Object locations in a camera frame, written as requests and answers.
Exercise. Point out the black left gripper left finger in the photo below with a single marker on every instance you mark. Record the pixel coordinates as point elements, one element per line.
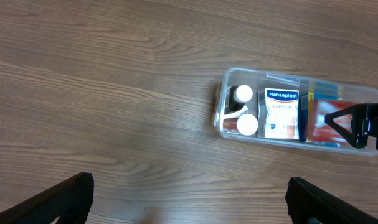
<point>67,202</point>

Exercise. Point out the orange vitamin tube white cap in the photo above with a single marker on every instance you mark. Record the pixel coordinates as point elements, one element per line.
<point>246,124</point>

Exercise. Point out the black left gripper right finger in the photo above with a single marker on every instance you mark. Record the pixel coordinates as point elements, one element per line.
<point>308,203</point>

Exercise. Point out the dark bottle white cap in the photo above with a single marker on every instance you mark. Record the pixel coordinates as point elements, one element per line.
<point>238,97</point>

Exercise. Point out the clear plastic container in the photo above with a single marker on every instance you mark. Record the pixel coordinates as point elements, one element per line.
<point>259,80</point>

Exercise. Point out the blue yellow VapoDrops box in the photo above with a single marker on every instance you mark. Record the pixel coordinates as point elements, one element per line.
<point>316,90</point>

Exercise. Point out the red white small box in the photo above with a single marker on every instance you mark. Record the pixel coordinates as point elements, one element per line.
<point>317,129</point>

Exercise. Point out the white Hansaplast box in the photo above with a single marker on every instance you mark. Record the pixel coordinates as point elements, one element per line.
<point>278,114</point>

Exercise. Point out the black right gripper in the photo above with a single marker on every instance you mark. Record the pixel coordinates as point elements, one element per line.
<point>355,123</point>

